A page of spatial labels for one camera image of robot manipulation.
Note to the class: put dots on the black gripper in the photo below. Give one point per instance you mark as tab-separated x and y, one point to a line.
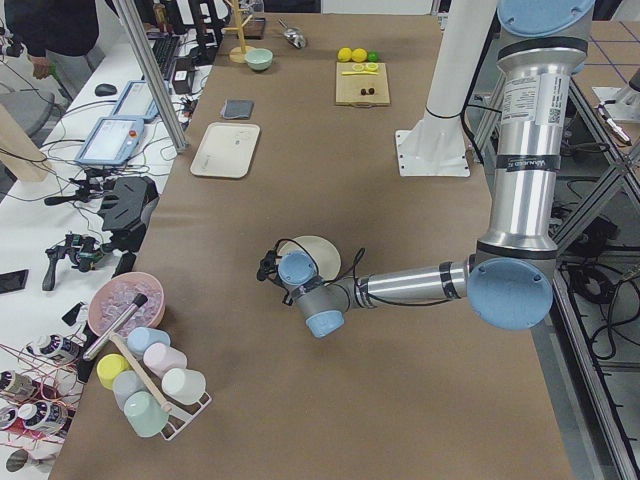
275	280

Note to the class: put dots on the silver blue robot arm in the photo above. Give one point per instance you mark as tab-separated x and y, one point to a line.
507	281

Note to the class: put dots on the cream rabbit tray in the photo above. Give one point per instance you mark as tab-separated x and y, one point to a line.
226	150

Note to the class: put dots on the metal scoop black tip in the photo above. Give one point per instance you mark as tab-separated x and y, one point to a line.
92	351

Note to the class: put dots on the pink cup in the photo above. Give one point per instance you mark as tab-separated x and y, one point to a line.
159	358

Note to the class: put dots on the white cup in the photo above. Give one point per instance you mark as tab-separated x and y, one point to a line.
184	385

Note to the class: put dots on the blue cup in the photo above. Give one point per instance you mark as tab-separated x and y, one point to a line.
141	338

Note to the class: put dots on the black stand device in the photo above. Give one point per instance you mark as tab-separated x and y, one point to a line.
126	211

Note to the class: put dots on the grey folded cloth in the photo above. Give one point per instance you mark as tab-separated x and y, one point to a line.
234	109

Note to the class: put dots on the grey cup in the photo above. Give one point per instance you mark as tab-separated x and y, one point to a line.
126	384

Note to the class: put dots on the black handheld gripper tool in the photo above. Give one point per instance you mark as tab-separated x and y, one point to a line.
84	252

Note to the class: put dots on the yellow cup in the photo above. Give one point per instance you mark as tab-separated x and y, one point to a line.
109	367

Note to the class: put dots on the mint green cup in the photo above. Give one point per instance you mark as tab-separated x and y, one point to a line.
145	414

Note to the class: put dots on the blue teach pendant near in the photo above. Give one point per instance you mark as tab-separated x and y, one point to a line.
111	142

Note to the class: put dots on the blue teach pendant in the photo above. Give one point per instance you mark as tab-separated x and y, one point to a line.
136	100
111	142

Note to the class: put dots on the bamboo cutting board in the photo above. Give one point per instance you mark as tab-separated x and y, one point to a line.
347	88

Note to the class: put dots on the mint green bowl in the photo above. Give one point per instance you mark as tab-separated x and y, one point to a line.
259	59

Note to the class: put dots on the blue teach pendant far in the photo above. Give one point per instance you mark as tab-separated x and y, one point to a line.
136	100

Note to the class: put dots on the yellow plastic knife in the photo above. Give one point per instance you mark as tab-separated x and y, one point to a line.
359	73

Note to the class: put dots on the wooden mug tree stand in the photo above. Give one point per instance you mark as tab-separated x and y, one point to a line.
241	18

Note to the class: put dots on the yellow lemon outer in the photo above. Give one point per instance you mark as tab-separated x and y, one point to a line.
344	54

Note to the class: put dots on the metal ice scoop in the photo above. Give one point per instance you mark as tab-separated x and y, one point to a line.
293	35

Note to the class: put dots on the yellow lemon near lime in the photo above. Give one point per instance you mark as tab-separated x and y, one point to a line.
359	55

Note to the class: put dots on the black computer mouse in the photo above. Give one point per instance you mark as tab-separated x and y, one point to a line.
105	89

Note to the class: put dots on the black keyboard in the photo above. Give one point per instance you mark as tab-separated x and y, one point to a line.
164	51

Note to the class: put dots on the white wire cup rack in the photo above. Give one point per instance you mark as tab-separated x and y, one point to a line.
180	415

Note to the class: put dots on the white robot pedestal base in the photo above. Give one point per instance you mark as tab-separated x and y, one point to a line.
436	145

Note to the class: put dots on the aluminium frame post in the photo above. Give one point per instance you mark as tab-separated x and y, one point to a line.
142	50

